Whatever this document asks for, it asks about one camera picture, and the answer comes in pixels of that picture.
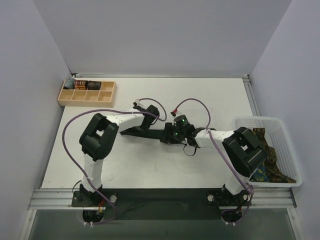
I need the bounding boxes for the blue yellow patterned tie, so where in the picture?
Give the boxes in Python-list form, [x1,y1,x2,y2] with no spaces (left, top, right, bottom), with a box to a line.
[250,164,270,183]

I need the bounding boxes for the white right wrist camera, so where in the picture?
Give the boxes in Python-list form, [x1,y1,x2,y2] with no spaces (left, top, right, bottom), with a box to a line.
[170,108,182,119]

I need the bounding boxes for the white plastic basket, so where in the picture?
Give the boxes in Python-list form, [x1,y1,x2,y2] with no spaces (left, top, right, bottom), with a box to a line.
[233,116,303,188]

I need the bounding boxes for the red patterned rolled tie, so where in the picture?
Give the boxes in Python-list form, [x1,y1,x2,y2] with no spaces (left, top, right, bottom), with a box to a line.
[73,80,88,90]

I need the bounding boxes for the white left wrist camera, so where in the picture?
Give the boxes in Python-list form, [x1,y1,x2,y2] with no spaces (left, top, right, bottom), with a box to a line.
[132,99,145,111]

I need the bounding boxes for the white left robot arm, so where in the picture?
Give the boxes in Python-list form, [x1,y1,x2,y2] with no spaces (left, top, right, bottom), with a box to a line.
[79,104,160,206]

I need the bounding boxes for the dark green tie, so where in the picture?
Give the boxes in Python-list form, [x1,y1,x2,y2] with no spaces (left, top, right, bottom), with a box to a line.
[120,127,165,141]

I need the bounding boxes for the dark brown rolled tie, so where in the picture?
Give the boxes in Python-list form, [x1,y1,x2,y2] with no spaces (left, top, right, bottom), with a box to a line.
[87,80,102,91]

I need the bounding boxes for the grey rolled tie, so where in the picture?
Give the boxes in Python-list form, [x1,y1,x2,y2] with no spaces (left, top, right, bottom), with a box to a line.
[63,77,75,90]

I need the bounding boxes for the wooden compartment organizer box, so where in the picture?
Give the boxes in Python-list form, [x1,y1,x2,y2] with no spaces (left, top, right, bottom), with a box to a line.
[57,78,117,108]

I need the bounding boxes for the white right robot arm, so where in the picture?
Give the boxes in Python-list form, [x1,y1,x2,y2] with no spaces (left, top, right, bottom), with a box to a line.
[160,114,269,205]

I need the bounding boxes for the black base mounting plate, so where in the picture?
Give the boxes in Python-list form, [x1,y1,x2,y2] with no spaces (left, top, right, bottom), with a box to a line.
[71,188,251,223]

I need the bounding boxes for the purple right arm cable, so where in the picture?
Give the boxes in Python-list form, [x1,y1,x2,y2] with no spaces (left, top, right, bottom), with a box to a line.
[172,98,255,223]

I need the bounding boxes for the brown green patterned tie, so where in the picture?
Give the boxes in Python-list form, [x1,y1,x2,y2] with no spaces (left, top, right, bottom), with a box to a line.
[253,128,296,184]

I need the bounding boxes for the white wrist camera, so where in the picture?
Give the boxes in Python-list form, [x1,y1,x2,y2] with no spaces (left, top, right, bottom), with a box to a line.
[132,99,145,111]
[170,108,182,119]

